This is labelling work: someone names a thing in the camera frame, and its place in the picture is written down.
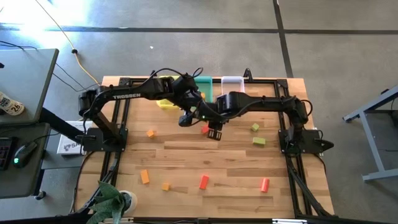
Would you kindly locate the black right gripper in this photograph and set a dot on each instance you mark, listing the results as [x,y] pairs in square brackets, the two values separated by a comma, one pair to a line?
[228,105]

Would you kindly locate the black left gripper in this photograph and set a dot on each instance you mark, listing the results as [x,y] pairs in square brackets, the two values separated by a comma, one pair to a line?
[186,91]

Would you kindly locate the red rectangular block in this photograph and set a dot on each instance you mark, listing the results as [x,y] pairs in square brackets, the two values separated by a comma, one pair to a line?
[204,129]

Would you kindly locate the orange rectangular block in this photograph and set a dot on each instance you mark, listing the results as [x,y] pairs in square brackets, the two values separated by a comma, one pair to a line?
[144,176]
[202,95]

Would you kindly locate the small orange cube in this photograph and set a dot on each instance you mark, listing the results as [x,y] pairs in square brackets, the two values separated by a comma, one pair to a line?
[150,134]
[165,186]

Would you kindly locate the small green cube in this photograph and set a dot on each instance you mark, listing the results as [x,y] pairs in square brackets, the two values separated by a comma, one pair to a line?
[255,127]

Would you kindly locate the red arch block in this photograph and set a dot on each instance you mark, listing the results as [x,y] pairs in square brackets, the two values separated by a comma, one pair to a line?
[204,182]

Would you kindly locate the red cylinder block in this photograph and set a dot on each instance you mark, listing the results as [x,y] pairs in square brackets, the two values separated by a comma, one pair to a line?
[264,185]

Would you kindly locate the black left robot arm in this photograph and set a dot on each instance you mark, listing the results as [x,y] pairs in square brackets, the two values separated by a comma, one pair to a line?
[124,96]

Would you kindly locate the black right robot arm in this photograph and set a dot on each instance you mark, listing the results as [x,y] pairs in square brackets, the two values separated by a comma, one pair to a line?
[270,104]

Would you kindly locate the yellow plastic bin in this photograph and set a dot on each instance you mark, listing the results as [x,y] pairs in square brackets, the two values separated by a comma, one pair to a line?
[166,105]

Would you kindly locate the teal plastic bin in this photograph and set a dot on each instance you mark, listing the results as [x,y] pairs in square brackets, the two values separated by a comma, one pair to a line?
[207,87]

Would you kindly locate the green rectangular block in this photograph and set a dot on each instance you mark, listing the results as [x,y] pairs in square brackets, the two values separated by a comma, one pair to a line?
[259,141]

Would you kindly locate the clear plastic bin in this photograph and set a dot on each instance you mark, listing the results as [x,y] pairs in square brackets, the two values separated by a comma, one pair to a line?
[233,84]

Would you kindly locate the white plant pot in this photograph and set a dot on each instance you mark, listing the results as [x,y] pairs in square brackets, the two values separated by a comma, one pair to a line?
[133,200]

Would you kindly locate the silver metal bar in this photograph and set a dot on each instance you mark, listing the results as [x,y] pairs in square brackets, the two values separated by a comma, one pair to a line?
[289,221]

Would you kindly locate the green potted plant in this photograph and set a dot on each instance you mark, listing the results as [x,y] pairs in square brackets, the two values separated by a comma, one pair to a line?
[107,202]

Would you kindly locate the white printed box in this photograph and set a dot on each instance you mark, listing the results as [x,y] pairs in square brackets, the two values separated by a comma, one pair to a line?
[66,146]

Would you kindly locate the black diagonal strut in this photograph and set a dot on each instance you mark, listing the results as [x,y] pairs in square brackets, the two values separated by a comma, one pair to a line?
[56,123]

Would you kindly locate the grey desk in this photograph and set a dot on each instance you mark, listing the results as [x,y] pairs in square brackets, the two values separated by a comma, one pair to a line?
[28,77]
[21,183]

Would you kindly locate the black caster wheel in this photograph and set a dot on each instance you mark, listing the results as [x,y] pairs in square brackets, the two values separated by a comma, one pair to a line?
[40,195]

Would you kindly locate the black computer mouse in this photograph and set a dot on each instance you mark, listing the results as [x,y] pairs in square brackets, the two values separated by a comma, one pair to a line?
[23,154]

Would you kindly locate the black keyboard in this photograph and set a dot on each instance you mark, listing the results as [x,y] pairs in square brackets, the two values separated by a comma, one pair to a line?
[4,154]

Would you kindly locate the black frame bracket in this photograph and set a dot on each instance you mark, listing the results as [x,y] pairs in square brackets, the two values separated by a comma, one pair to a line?
[247,74]

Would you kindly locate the black aluminium table frame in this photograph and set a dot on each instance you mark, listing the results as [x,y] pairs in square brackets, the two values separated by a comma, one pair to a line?
[264,81]

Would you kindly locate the grey metal table frame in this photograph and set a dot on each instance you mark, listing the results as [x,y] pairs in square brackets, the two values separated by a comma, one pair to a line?
[382,174]

